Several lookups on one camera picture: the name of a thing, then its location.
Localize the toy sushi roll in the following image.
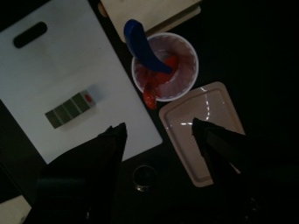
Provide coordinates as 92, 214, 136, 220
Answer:
42, 88, 98, 130

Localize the blue plastic utensil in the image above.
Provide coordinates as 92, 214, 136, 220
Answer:
122, 18, 173, 74

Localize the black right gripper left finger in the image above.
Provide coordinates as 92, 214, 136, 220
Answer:
22, 122, 129, 224

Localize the white plastic cutting board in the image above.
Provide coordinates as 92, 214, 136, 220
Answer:
0, 0, 164, 165

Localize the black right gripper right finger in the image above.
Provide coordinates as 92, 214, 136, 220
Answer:
190, 116, 292, 224

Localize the pink rectangular plate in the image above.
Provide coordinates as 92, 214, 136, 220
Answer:
157, 80, 246, 188

